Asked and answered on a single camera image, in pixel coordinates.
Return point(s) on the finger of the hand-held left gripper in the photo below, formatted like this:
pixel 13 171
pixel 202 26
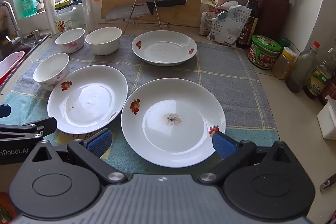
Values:
pixel 4 111
pixel 44 125

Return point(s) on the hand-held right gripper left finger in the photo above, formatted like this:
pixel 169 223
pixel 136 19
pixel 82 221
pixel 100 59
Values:
pixel 99 141

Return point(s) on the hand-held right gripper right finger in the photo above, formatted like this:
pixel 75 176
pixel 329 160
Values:
pixel 224 145

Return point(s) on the white fruit-print plate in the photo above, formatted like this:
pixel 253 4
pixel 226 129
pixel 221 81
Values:
pixel 165 48
pixel 86 98
pixel 183 108

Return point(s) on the white floral bowl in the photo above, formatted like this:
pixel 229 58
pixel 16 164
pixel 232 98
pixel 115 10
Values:
pixel 51 71
pixel 70 39
pixel 103 41

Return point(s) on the white colander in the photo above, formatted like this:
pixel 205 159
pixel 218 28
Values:
pixel 10 64

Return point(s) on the red printed packet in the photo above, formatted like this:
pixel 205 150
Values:
pixel 5 205

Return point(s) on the grey checkered mat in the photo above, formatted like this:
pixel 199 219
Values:
pixel 223 82

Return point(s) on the stainless steel sink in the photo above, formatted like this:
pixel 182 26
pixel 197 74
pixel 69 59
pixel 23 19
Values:
pixel 39 39

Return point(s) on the steel soap dispenser pump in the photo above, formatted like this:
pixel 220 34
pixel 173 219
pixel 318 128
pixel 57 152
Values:
pixel 36 35

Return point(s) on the steel faucet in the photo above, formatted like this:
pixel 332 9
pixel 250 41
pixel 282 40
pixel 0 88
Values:
pixel 11 16

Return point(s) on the green-lid sauce jar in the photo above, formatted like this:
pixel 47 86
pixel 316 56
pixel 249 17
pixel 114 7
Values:
pixel 262 53

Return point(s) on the yellow-lid jar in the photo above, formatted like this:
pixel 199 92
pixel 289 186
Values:
pixel 283 64

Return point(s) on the red-cap oil bottle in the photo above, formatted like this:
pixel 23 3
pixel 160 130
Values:
pixel 299 71

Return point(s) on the white plastic box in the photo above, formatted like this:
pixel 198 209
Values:
pixel 328 121

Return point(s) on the glass jar yellow lid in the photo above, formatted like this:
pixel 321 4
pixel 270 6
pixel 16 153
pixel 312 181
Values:
pixel 65 20

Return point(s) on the thin plastic wrap roll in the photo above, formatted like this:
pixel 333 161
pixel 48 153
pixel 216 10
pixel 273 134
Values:
pixel 48 8

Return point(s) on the green-label bottle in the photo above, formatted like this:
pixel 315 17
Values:
pixel 319 79

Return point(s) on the dark red bottle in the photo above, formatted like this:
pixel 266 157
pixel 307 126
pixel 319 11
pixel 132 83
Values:
pixel 329 94

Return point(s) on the dark soy sauce bottle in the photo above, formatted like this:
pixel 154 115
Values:
pixel 248 29

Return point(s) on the white printed bag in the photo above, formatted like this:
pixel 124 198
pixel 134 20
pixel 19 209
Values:
pixel 231 27

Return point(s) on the red and white bag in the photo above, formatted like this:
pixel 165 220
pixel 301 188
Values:
pixel 207 22

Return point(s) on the dark red knife block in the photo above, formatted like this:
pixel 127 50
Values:
pixel 270 16

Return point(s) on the silver binder clip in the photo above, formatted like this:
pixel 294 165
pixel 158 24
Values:
pixel 214 3

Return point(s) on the wide-blade kitchen knife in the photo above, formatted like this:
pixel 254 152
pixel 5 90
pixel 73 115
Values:
pixel 168 2

